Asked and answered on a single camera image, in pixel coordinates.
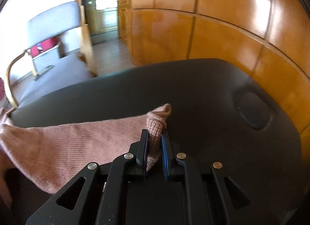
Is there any pink knit sweater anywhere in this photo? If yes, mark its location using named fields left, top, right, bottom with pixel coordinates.
left=1, top=104, right=172, bottom=207

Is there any grey wooden armchair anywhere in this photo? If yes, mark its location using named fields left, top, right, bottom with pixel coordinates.
left=4, top=1, right=98, bottom=108

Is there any red box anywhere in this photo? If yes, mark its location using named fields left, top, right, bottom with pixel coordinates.
left=30, top=37, right=59, bottom=58

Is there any wooden door with handle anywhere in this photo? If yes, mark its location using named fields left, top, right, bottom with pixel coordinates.
left=117, top=0, right=132, bottom=55

